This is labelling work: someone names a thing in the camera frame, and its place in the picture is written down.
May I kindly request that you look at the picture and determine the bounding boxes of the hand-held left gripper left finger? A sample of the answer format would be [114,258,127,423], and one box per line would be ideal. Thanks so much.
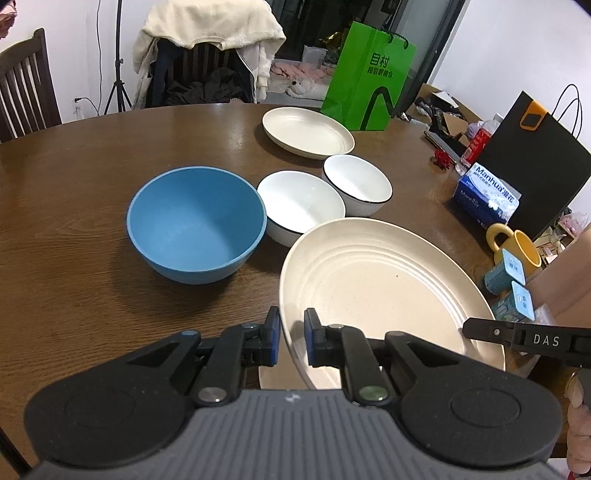
[124,305,281,408]

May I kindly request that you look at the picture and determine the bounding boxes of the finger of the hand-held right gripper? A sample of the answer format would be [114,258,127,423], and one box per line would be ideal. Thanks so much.
[462,317,514,345]

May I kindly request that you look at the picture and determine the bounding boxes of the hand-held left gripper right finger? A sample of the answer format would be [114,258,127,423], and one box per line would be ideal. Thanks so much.
[303,308,467,408]

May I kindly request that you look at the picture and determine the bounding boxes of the cream ribbed plate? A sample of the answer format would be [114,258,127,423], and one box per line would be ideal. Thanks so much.
[279,218,507,391]
[262,106,356,161]
[257,362,308,391]

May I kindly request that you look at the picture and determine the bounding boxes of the white bowl with black rim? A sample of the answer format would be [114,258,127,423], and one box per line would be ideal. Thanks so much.
[322,154,394,219]
[257,170,347,248]

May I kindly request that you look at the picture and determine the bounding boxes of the blue bowl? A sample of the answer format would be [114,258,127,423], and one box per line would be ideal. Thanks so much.
[126,167,268,285]

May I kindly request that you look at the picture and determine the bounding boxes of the person's right hand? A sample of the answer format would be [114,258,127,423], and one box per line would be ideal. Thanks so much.
[566,371,591,478]

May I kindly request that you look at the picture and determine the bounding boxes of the clear plastic bag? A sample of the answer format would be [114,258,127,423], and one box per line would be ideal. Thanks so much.
[531,302,556,325]

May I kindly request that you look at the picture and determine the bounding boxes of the pink suitcase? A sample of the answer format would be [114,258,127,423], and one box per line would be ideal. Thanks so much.
[547,231,591,330]

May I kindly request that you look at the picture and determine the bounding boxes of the yellow mug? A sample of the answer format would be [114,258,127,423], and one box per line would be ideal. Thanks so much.
[485,222,542,278]

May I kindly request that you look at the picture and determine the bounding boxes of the blue tissue pack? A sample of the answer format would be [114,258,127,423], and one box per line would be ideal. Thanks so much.
[452,162,522,228]

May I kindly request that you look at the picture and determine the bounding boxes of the black shopping bag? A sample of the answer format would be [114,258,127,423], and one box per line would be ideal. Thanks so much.
[470,84,591,241]

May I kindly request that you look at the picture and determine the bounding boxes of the red label bottle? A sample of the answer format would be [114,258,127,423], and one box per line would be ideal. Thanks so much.
[461,113,505,169]

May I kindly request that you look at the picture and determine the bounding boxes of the cardboard box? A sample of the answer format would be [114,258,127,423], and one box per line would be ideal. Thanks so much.
[413,82,482,154]

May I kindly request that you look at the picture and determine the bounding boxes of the white plush toy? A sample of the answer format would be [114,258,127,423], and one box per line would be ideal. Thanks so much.
[285,78,320,99]

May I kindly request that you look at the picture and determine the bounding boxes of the dark clothes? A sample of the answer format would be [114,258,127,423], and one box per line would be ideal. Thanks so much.
[165,68,251,106]

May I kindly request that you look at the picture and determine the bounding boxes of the green shopping bag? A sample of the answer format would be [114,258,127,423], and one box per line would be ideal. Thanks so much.
[320,20,417,132]

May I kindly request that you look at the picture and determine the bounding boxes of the pink cloth pile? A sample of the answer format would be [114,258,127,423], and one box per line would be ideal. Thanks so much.
[270,59,334,85]

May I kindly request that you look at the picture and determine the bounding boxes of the dark wooden chair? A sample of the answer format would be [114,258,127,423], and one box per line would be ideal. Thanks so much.
[0,28,62,143]
[151,39,257,106]

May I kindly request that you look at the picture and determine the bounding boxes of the sliding glass door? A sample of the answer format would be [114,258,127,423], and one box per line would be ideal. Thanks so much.
[272,0,467,88]

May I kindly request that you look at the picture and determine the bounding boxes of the cream jacket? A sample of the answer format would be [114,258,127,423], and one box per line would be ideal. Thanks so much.
[131,0,287,110]

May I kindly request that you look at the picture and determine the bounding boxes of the studio light on stand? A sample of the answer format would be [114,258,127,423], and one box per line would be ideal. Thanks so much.
[103,0,133,114]

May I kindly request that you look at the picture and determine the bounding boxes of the black power cable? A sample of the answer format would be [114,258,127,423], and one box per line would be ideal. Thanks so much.
[74,0,117,116]

